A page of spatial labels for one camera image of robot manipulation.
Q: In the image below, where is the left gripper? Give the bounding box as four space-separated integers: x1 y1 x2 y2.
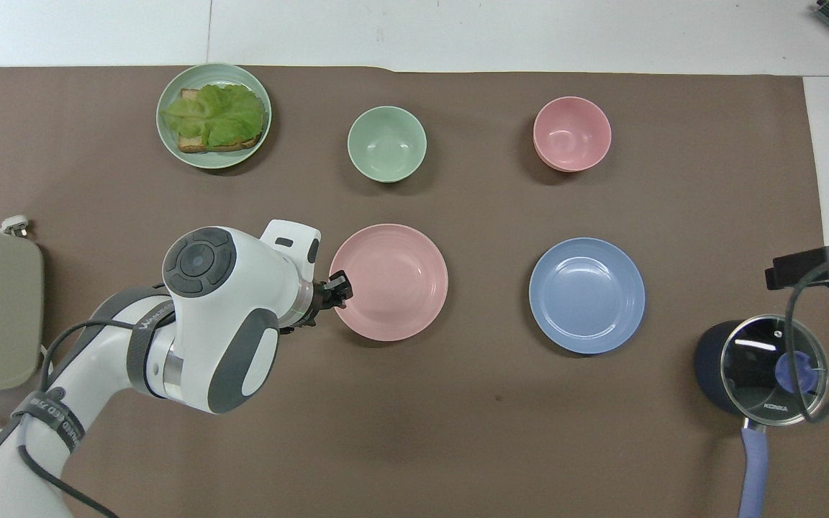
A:
311 271 353 329

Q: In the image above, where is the pink plate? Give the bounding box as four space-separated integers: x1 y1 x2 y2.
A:
329 224 450 342

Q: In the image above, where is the green bowl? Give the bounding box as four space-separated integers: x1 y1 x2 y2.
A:
347 106 428 183

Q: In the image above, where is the toast slice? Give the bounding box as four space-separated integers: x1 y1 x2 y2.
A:
176 88 264 154

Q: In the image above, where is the green lettuce leaf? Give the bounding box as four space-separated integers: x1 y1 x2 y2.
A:
160 83 266 147

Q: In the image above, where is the green plate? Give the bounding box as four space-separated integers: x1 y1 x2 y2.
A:
155 63 273 171

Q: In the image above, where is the blue plate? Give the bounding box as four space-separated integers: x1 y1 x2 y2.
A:
528 237 647 355

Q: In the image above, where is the pink bowl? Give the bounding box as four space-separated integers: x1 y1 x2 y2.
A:
533 96 612 173

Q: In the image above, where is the dark blue pot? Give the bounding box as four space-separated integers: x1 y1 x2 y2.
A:
694 314 829 518

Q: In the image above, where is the glass pot lid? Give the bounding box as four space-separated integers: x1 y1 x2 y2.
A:
720 314 829 427

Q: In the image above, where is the black stand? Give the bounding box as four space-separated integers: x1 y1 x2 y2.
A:
765 244 829 291

